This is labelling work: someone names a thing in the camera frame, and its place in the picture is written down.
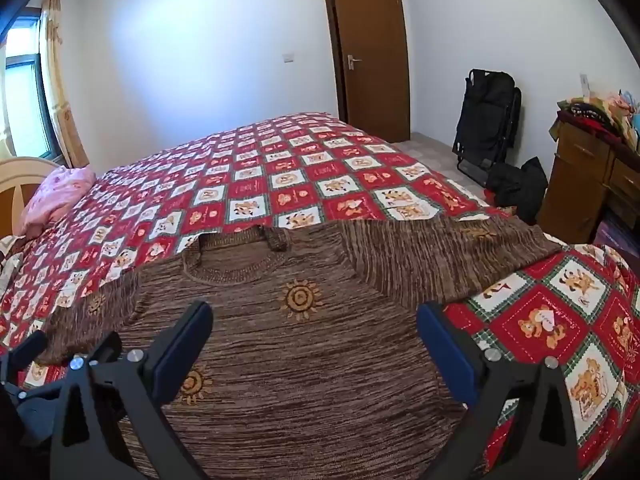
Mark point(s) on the white patterned cloth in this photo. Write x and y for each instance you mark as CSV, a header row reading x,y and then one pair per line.
x,y
10,255

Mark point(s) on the red bear print bedspread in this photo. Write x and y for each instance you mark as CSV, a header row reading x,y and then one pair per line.
x,y
300,170

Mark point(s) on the pile of colourful clothes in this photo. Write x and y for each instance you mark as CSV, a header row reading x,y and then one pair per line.
x,y
595,115

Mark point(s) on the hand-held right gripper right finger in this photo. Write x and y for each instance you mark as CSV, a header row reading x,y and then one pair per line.
x,y
445,355

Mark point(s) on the black folded chair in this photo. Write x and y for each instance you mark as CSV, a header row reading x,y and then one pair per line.
x,y
487,110

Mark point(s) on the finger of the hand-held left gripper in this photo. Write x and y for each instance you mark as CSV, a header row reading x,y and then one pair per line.
x,y
107,347
25,352

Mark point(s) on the brown wooden door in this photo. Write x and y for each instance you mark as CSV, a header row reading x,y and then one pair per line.
x,y
375,60

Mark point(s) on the wooden headboard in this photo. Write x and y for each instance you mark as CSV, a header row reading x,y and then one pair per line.
x,y
15,185

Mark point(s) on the window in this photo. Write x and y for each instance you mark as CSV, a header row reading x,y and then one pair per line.
x,y
25,85

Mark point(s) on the brown wooden desk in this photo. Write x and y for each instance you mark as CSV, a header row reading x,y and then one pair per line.
x,y
575,175

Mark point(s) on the brown knitted sweater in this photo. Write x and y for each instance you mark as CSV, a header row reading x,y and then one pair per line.
x,y
300,360

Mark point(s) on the patterned beige curtain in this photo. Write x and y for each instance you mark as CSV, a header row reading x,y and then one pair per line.
x,y
57,85

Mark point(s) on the white light switch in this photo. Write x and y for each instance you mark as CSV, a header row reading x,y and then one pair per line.
x,y
289,57

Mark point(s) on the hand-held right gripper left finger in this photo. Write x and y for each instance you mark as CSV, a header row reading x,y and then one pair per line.
x,y
182,355

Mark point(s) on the pink pillow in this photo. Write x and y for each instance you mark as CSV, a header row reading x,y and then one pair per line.
x,y
55,195

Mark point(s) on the black bag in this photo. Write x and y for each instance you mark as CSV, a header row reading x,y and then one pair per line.
x,y
515,185

